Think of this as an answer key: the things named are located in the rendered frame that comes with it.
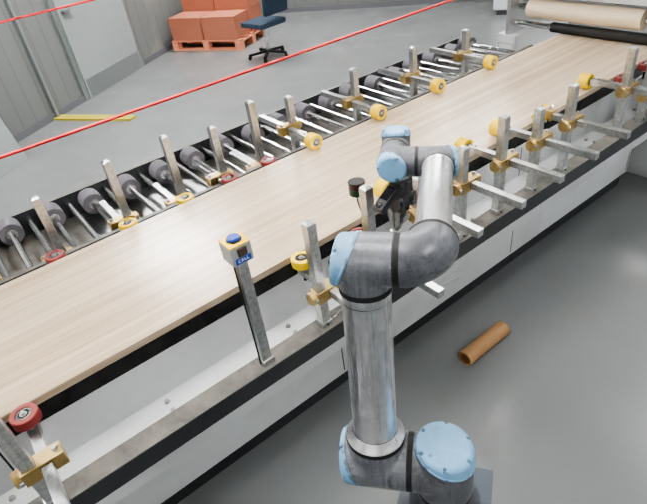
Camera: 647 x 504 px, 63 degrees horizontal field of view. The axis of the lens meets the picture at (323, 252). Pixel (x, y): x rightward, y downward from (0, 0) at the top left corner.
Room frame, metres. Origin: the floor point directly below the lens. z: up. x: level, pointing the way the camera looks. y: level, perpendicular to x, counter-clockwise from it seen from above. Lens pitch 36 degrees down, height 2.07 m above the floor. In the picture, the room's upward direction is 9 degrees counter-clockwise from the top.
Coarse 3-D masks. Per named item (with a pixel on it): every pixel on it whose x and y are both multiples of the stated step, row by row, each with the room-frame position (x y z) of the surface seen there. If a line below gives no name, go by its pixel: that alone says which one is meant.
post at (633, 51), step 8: (632, 48) 2.51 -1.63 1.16; (632, 56) 2.50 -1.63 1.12; (632, 64) 2.49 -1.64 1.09; (624, 72) 2.52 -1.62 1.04; (632, 72) 2.50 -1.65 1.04; (624, 80) 2.51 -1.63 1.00; (624, 104) 2.50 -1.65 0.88; (616, 112) 2.52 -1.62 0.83; (624, 112) 2.51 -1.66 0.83; (616, 120) 2.51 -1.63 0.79
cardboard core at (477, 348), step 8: (496, 328) 1.85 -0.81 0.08; (504, 328) 1.85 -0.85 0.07; (480, 336) 1.82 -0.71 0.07; (488, 336) 1.81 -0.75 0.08; (496, 336) 1.81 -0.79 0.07; (504, 336) 1.83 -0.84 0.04; (472, 344) 1.77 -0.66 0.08; (480, 344) 1.76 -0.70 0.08; (488, 344) 1.77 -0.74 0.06; (464, 352) 1.73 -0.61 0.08; (472, 352) 1.72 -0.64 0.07; (480, 352) 1.73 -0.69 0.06; (464, 360) 1.74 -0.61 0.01; (472, 360) 1.70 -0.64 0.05
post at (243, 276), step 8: (240, 272) 1.26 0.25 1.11; (248, 272) 1.28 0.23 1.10; (240, 280) 1.27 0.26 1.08; (248, 280) 1.27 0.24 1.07; (240, 288) 1.27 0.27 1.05; (248, 288) 1.27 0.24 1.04; (248, 296) 1.27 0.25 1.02; (256, 296) 1.28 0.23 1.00; (248, 304) 1.26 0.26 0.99; (256, 304) 1.28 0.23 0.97; (248, 312) 1.28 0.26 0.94; (256, 312) 1.27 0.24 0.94; (248, 320) 1.27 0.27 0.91; (256, 320) 1.27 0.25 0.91; (256, 328) 1.26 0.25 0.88; (264, 328) 1.28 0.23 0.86; (256, 336) 1.27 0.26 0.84; (264, 336) 1.28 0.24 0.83; (256, 344) 1.27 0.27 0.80; (264, 344) 1.27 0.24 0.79; (264, 352) 1.27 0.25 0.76; (264, 360) 1.26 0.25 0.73; (272, 360) 1.27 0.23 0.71
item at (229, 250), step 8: (240, 232) 1.32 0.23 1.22; (224, 240) 1.29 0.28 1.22; (240, 240) 1.27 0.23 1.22; (248, 240) 1.27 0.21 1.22; (224, 248) 1.27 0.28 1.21; (232, 248) 1.24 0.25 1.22; (248, 248) 1.27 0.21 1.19; (224, 256) 1.28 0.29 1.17; (232, 256) 1.24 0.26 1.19; (232, 264) 1.24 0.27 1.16; (240, 264) 1.25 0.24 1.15
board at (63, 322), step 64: (512, 64) 3.27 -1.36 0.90; (576, 64) 3.10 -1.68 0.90; (448, 128) 2.49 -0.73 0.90; (256, 192) 2.13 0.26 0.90; (320, 192) 2.04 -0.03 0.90; (128, 256) 1.77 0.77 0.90; (192, 256) 1.70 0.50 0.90; (256, 256) 1.63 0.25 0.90; (0, 320) 1.48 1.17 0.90; (64, 320) 1.43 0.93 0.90; (128, 320) 1.38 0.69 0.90; (0, 384) 1.17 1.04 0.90; (64, 384) 1.13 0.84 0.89
